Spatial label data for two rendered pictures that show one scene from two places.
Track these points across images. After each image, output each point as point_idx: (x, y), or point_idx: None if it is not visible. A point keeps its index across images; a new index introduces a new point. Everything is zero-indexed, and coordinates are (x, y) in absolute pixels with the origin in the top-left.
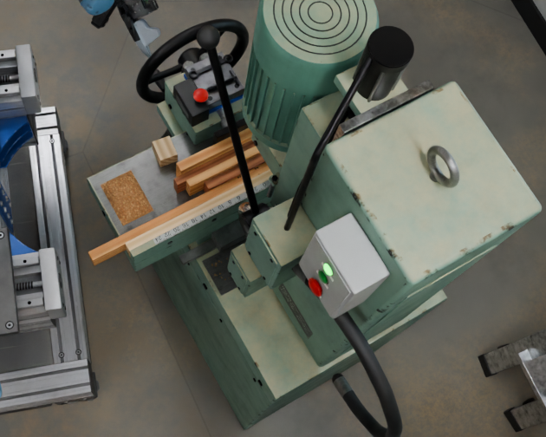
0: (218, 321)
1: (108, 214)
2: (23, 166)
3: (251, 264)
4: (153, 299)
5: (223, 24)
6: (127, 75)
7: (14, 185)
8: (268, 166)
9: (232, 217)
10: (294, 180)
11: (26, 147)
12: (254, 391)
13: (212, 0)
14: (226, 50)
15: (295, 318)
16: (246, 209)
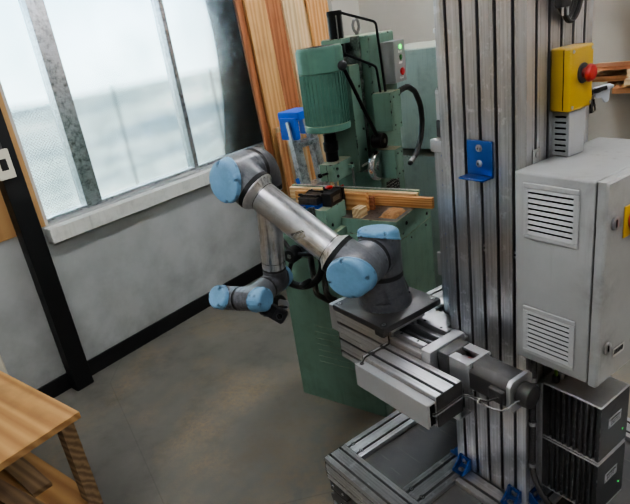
0: (411, 246)
1: (406, 213)
2: (383, 452)
3: (394, 147)
4: None
5: None
6: (253, 500)
7: (402, 449)
8: (344, 176)
9: None
10: (359, 120)
11: (368, 459)
12: (428, 244)
13: (156, 487)
14: (201, 459)
15: None
16: (373, 156)
